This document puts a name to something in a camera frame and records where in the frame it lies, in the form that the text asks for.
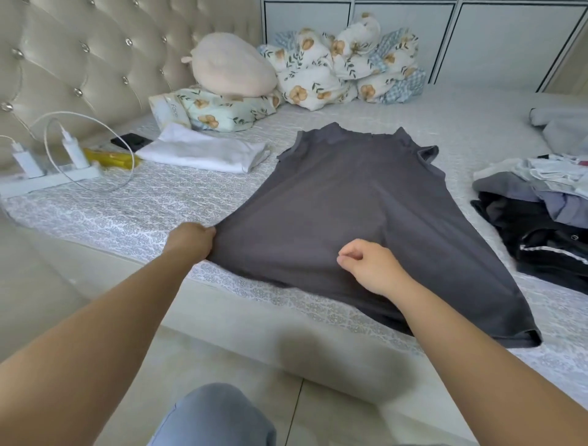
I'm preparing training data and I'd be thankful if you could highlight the person's right forearm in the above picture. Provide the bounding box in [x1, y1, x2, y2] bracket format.
[388, 276, 588, 446]

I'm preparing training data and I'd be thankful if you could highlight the white garment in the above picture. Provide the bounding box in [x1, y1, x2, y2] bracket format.
[135, 122, 271, 175]

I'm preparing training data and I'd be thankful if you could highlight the white wardrobe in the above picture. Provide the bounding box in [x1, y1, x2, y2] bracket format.
[259, 0, 588, 94]

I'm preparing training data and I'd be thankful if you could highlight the yellow packet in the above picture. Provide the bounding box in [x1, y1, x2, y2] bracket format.
[83, 147, 139, 172]

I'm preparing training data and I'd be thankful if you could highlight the floral bunched quilt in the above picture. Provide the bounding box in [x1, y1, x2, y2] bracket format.
[375, 28, 429, 105]

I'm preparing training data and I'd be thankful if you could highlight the person's left forearm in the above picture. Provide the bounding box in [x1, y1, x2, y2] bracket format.
[0, 252, 198, 446]

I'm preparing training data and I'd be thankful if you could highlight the beige tufted headboard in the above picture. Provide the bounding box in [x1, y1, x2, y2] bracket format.
[0, 0, 264, 172]

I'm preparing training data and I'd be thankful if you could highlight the person's left hand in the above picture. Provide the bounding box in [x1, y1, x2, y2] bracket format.
[162, 221, 218, 268]

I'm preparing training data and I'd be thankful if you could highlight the floral pillow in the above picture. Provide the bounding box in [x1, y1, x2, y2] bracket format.
[173, 85, 285, 134]

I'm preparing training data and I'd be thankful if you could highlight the black phone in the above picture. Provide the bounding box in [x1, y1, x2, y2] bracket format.
[109, 133, 154, 154]

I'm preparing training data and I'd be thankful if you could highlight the pink plush pillow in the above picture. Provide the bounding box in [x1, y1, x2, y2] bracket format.
[180, 32, 281, 100]

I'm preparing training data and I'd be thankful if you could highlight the light blue hooded jacket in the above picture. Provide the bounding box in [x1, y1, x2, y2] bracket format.
[529, 104, 588, 158]

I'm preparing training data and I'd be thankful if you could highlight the bed with grey patterned sheet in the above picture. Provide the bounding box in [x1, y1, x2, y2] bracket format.
[0, 85, 588, 446]

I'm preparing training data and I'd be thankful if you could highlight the white power strip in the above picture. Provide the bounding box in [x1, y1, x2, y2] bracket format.
[0, 162, 103, 200]

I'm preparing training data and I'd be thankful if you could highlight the white printed t-shirt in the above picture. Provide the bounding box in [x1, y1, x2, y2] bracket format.
[472, 153, 588, 200]

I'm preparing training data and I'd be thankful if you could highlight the person's right hand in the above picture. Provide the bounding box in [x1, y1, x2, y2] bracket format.
[335, 239, 415, 301]

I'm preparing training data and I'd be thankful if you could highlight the white packet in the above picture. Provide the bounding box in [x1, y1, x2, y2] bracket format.
[148, 92, 193, 132]

